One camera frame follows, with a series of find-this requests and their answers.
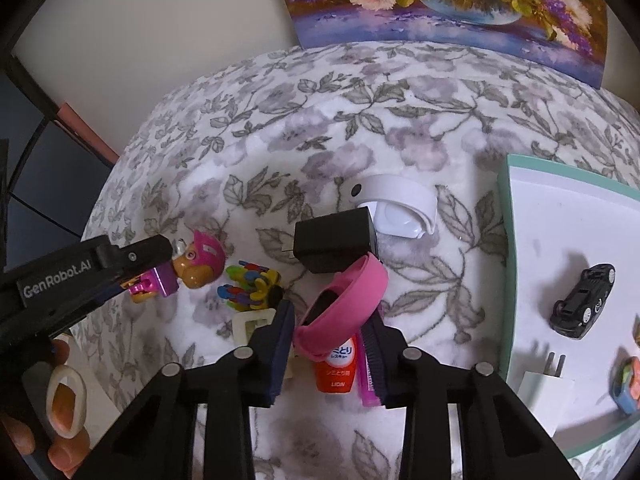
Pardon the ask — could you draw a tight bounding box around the reddish brown board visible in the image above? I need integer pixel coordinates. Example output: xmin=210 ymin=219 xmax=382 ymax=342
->
xmin=56 ymin=102 xmax=121 ymax=167

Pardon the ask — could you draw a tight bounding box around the blue and orange toy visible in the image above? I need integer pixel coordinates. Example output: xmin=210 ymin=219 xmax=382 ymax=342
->
xmin=610 ymin=356 xmax=640 ymax=417

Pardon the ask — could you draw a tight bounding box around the purple tube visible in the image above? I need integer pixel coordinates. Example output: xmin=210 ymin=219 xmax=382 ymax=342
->
xmin=357 ymin=305 xmax=386 ymax=408

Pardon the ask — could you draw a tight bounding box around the teal and white tray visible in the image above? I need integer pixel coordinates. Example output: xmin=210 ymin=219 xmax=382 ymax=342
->
xmin=501 ymin=154 xmax=640 ymax=459

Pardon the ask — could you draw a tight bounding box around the colourful bead toy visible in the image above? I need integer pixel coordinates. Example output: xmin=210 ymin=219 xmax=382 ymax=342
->
xmin=216 ymin=260 xmax=283 ymax=313

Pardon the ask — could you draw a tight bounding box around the black power adapter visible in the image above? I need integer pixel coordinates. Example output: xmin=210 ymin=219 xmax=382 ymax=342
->
xmin=281 ymin=208 xmax=377 ymax=275

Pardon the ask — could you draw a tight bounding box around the white charger plug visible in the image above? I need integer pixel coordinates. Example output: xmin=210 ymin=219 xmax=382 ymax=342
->
xmin=520 ymin=352 xmax=578 ymax=438

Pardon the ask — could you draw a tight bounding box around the toy dog figure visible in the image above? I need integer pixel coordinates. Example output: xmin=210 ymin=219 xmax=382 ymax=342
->
xmin=122 ymin=230 xmax=226 ymax=304

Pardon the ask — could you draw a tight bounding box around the person's left hand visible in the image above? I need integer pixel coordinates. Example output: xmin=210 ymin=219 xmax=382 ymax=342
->
xmin=0 ymin=412 xmax=92 ymax=467

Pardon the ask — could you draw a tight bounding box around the orange and white bottle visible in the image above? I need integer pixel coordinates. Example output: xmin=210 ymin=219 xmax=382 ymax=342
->
xmin=314 ymin=332 xmax=360 ymax=393

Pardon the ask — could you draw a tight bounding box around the black toy car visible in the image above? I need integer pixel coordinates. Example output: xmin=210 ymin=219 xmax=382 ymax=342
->
xmin=550 ymin=262 xmax=616 ymax=335

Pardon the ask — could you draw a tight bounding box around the white round camera device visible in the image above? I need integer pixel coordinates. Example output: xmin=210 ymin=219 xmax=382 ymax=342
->
xmin=348 ymin=174 xmax=437 ymax=239

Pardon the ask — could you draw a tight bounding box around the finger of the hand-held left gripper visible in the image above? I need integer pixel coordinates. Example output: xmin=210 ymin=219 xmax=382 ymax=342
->
xmin=97 ymin=234 xmax=176 ymax=286

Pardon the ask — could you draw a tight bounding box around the pink wristband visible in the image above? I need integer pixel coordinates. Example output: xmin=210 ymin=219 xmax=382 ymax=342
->
xmin=293 ymin=254 xmax=389 ymax=361

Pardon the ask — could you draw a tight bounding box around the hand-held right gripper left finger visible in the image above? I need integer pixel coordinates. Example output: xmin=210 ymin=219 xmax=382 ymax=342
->
xmin=72 ymin=300 xmax=297 ymax=480

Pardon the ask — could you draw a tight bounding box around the cream square frame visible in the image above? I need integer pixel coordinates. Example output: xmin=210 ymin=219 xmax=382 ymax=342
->
xmin=231 ymin=308 xmax=277 ymax=348

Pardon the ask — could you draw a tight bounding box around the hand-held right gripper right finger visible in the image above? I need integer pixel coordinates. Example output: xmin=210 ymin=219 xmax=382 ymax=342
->
xmin=361 ymin=317 xmax=571 ymax=480

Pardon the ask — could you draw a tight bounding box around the dark furniture panel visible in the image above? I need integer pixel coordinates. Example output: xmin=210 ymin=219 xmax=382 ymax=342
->
xmin=0 ymin=55 xmax=118 ymax=271

